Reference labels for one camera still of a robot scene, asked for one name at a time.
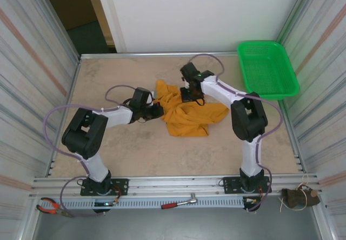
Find orange t-shirt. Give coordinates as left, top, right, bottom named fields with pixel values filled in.
left=154, top=79, right=230, bottom=137

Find green plastic basket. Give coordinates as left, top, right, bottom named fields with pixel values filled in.
left=236, top=40, right=301, bottom=102

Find beige door jamb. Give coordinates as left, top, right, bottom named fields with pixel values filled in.
left=83, top=0, right=117, bottom=53

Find black controller board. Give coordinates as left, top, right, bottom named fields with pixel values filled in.
left=242, top=196, right=262, bottom=213
left=92, top=201, right=119, bottom=214

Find brown wooden panel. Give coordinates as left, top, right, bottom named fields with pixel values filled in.
left=39, top=0, right=98, bottom=31

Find brown cloth pouch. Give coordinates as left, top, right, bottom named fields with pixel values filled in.
left=281, top=187, right=321, bottom=210

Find thin aluminium table-edge rail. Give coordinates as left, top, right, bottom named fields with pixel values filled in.
left=79, top=51, right=239, bottom=60

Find aluminium side rail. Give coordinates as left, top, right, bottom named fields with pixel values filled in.
left=45, top=57, right=82, bottom=177
left=278, top=99, right=305, bottom=174

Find wide aluminium mounting rail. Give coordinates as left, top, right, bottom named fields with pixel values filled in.
left=29, top=172, right=322, bottom=199

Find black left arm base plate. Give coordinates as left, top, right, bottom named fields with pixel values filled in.
left=80, top=178, right=130, bottom=197

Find white door frame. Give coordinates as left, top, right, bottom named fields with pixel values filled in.
left=93, top=0, right=128, bottom=54

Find grey slotted cable duct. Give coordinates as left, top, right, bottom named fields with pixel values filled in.
left=58, top=198, right=245, bottom=210

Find red-handled ratchet wrench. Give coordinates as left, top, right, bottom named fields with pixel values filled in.
left=161, top=193, right=198, bottom=210

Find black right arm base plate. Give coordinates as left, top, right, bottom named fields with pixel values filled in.
left=222, top=176, right=272, bottom=195

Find orange-handled pliers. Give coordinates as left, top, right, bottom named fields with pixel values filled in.
left=36, top=197, right=74, bottom=218

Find beige string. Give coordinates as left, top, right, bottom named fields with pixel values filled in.
left=279, top=175, right=311, bottom=213

